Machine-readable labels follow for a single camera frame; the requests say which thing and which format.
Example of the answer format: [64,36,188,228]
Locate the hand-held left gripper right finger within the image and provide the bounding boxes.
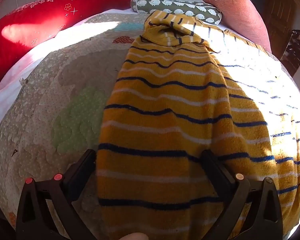
[201,149,283,240]

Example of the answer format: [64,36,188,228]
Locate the yellow striped sweater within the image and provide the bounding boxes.
[96,10,300,240]

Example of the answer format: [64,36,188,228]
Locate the cluttered shelf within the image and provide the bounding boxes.
[280,29,300,80]

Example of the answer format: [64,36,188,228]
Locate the person's left hand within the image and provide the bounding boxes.
[117,232,149,240]

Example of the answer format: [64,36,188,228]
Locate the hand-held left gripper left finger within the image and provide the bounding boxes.
[16,149,97,240]

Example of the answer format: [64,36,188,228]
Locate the red pillow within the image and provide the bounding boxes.
[0,0,148,93]

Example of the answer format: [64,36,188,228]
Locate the green hedgehog print bolster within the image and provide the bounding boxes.
[130,0,223,26]

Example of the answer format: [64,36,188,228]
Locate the pale pink bed sheet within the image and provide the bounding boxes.
[0,9,150,140]

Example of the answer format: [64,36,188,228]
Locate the pink ribbed pillow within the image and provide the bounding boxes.
[191,0,272,53]

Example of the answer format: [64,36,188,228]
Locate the patchwork quilt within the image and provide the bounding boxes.
[0,12,300,240]

